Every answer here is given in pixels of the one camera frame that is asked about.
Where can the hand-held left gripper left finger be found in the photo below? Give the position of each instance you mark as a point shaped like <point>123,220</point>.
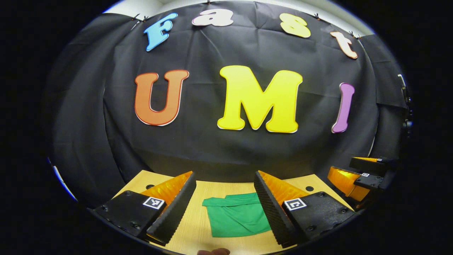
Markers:
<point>175,212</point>

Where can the green T-shirt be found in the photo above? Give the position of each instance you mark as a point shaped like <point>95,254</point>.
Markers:
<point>237,217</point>

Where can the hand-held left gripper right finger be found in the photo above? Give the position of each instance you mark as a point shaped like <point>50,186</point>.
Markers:
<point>270,212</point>

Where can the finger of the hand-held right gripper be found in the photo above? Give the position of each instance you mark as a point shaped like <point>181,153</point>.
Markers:
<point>370,181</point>
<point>368,164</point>

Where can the black backdrop cloth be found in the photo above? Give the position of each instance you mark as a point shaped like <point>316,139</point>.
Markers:
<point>212,148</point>

